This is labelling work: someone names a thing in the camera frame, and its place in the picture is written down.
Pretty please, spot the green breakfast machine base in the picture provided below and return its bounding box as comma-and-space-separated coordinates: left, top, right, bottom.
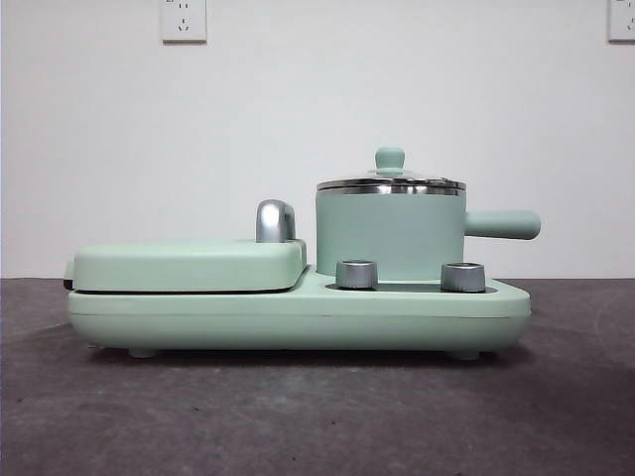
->
67, 265, 532, 360

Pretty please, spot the green steamer pot with handle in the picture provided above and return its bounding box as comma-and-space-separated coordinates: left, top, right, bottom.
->
314, 186, 542, 280

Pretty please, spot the silver control knob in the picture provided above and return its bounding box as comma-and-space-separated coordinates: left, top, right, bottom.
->
440, 261, 486, 293
335, 258, 381, 290

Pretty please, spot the glass lid with green knob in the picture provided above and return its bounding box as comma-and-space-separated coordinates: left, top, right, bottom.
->
317, 146, 467, 192

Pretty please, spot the green griddle lid chrome handle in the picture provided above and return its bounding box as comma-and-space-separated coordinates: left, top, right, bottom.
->
63, 198, 309, 294

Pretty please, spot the white wall socket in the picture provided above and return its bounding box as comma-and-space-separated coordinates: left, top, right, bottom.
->
161, 0, 208, 44
606, 0, 635, 44

